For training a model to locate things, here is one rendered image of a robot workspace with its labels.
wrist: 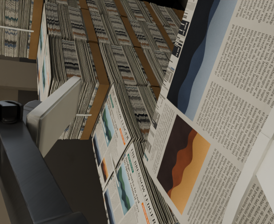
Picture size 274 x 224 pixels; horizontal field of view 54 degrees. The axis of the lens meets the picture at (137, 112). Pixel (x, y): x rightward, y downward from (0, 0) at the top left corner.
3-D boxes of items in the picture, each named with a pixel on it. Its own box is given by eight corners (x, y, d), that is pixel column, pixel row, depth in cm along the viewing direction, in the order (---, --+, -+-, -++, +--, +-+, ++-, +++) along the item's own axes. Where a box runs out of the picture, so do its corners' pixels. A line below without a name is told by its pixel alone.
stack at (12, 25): (184, 78, 206) (-7, 56, 150) (171, 54, 224) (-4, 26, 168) (211, 34, 180) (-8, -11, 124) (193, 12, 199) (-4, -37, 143)
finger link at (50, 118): (35, 170, 14) (21, 166, 14) (76, 115, 20) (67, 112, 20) (41, 118, 13) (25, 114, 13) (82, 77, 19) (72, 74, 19)
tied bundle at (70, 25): (82, 98, 152) (38, 95, 142) (75, 64, 170) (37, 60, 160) (99, 42, 127) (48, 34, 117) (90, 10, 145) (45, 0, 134)
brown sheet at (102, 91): (88, 140, 135) (79, 140, 133) (80, 98, 152) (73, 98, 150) (110, 85, 109) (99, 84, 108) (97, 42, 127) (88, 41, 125)
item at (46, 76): (42, 137, 124) (39, 137, 124) (39, 93, 142) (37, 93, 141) (53, 78, 100) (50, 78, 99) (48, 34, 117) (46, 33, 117)
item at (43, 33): (39, 95, 142) (37, 95, 141) (37, 61, 159) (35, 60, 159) (48, 35, 117) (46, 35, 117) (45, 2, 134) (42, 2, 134)
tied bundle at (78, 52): (89, 140, 135) (41, 141, 125) (81, 98, 153) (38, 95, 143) (111, 86, 110) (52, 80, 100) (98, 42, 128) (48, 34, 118)
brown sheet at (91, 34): (81, 97, 152) (73, 97, 150) (74, 64, 169) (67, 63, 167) (98, 41, 127) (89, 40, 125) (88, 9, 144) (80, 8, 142)
